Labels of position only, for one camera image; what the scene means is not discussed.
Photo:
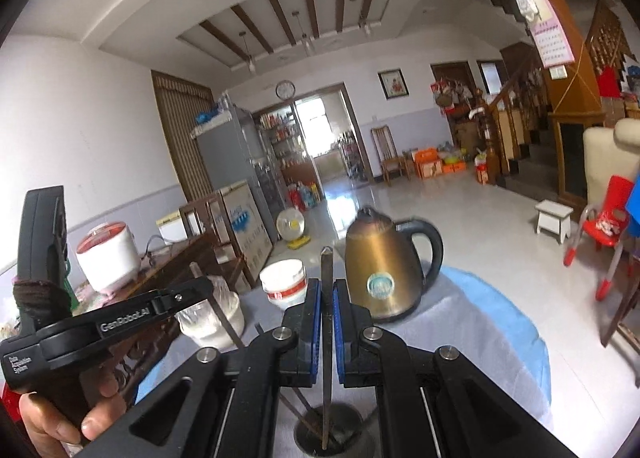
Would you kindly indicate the white ceramic pot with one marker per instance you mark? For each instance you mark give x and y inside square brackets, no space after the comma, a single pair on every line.
[220,330]

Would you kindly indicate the small white stool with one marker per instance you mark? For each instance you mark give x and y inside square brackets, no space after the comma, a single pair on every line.
[552,215]

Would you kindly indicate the dark wooden sideboard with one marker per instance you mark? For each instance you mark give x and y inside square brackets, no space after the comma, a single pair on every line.
[185,258]

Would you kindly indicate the round wall clock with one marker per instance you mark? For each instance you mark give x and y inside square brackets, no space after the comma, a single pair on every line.
[285,89]

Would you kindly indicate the orange cardboard box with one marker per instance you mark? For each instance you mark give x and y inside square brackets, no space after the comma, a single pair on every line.
[428,165]

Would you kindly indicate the pendant lamp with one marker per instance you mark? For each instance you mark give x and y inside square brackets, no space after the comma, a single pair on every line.
[366,25]
[250,60]
[306,42]

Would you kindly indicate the white chest freezer blue print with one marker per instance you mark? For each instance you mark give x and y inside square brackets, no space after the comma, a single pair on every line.
[247,223]

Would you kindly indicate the tall-backed wooden chair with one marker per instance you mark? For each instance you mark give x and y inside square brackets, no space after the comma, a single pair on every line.
[387,147]

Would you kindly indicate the beige upholstered chair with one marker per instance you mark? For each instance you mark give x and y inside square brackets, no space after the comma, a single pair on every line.
[600,162]

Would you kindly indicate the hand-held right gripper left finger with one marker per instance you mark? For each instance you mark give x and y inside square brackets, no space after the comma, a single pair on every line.
[312,333]

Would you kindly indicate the glass shelf of goods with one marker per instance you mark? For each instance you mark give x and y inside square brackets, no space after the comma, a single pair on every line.
[285,142]

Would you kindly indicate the brown cloth band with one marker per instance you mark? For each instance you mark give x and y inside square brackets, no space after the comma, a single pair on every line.
[37,298]

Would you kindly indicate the white bowl red pattern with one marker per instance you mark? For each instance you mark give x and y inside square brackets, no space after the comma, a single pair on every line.
[286,299]

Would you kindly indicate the floral table mat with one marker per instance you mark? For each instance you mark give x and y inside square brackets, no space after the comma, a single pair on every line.
[87,298]

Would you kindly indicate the dark wooden chair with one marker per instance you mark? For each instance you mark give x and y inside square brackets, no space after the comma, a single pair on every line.
[620,303]

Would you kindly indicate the white yellow box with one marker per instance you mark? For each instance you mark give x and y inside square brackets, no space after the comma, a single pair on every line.
[172,228]

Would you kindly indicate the grey towel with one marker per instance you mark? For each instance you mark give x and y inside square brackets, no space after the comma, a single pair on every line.
[450,338]

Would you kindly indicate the metal utensil holder cup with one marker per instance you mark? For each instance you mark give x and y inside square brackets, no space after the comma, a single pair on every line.
[352,418]

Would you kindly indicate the pink wall calendar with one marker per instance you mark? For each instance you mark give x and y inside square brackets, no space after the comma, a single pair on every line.
[552,37]

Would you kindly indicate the white wall switch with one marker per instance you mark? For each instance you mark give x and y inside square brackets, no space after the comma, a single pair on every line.
[558,72]

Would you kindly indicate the white red rice cooker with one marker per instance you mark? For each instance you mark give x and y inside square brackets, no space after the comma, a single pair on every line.
[107,258]

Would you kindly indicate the brown slatted door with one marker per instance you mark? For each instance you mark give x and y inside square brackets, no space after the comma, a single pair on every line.
[182,137]

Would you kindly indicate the person's left hand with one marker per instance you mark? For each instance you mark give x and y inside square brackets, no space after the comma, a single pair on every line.
[102,410]

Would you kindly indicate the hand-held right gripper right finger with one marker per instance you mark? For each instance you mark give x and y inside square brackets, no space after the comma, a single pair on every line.
[338,333]

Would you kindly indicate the group of plastic bottles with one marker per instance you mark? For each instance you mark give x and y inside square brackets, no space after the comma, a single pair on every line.
[302,195]

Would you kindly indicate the dark metal chopstick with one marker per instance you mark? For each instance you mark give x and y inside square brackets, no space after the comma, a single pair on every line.
[327,288]

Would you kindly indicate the grey refrigerator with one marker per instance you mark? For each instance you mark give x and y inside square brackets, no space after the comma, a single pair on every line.
[225,152]

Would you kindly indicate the blue garment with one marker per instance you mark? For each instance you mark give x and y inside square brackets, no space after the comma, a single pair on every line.
[632,223]

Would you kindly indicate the wooden staircase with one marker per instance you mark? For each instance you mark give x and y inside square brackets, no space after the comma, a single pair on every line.
[525,137]

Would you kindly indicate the brown wooden chair frame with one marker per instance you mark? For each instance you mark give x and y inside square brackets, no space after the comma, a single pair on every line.
[200,218]

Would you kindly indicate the small round fan heater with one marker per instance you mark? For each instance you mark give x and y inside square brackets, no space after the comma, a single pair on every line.
[291,225]

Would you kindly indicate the plain white bowl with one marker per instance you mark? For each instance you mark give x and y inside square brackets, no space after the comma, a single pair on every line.
[282,273]

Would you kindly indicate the bronze electric kettle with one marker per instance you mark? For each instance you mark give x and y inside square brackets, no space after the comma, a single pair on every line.
[380,263]

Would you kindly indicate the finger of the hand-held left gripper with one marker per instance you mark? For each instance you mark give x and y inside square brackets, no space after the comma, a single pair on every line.
[182,295]

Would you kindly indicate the framed wall picture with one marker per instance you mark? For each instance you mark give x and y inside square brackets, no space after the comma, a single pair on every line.
[393,83]

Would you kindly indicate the blue tablecloth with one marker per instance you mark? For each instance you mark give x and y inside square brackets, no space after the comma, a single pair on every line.
[505,308]

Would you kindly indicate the red child's chair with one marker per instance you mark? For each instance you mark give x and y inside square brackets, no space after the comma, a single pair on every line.
[607,225]

